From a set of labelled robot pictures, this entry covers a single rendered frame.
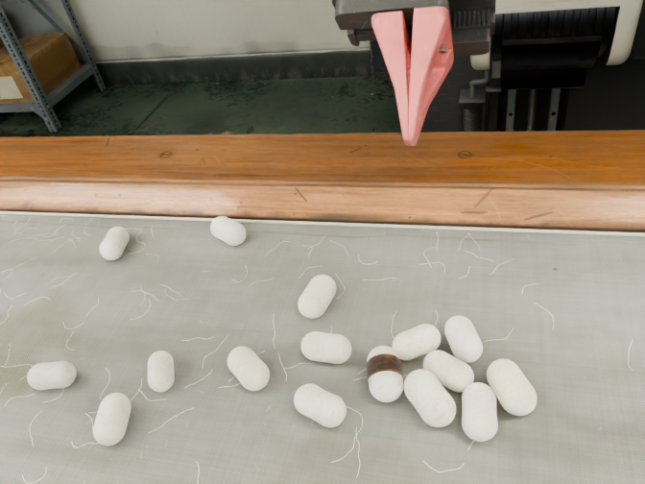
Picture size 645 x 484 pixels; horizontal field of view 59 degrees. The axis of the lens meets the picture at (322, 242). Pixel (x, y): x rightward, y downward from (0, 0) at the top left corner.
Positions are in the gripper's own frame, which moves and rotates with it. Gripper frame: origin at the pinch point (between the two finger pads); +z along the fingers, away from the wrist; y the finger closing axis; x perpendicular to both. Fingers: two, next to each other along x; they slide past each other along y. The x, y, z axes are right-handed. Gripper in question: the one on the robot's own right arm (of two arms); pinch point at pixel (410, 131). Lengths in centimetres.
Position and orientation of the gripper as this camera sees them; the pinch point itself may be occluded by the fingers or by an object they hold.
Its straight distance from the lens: 37.9
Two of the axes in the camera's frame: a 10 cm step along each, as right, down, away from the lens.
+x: 2.7, 1.5, 9.5
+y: 9.6, 0.3, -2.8
